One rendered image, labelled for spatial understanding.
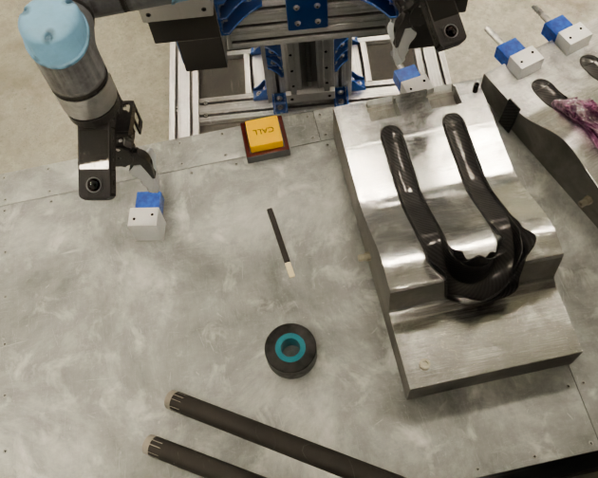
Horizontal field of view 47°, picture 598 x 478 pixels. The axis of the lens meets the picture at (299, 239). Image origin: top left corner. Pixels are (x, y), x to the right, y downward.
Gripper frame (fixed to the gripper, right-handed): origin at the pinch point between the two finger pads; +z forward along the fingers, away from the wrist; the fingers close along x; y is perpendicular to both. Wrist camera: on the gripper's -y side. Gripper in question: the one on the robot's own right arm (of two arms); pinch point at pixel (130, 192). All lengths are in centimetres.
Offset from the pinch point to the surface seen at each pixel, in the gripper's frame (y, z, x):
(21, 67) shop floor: 111, 91, 81
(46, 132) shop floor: 82, 92, 66
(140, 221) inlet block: -1.1, 7.4, 0.3
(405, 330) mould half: -20.9, 7.2, -42.9
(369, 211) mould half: -2.0, 4.2, -38.0
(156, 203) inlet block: 3.1, 8.7, -1.7
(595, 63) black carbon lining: 31, 8, -80
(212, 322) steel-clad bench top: -17.2, 13.1, -12.2
